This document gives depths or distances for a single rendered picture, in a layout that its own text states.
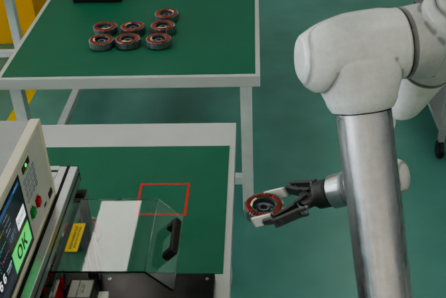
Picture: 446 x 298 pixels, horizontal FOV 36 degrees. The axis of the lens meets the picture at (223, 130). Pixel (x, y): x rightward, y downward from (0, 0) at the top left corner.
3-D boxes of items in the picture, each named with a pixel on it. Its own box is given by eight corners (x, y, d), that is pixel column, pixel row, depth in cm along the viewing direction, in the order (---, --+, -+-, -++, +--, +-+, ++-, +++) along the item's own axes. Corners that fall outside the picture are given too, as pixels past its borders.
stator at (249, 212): (288, 205, 193) (289, 195, 191) (277, 230, 184) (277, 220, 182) (251, 198, 196) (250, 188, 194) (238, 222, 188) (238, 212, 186)
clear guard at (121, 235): (183, 217, 164) (181, 198, 161) (173, 291, 144) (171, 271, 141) (50, 218, 166) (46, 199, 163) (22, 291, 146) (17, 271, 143)
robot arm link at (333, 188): (360, 190, 180) (340, 195, 183) (346, 163, 177) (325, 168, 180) (354, 212, 173) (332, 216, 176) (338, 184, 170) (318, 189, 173)
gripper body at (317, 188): (332, 213, 176) (301, 220, 181) (339, 193, 183) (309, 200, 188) (320, 190, 174) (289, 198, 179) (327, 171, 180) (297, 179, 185)
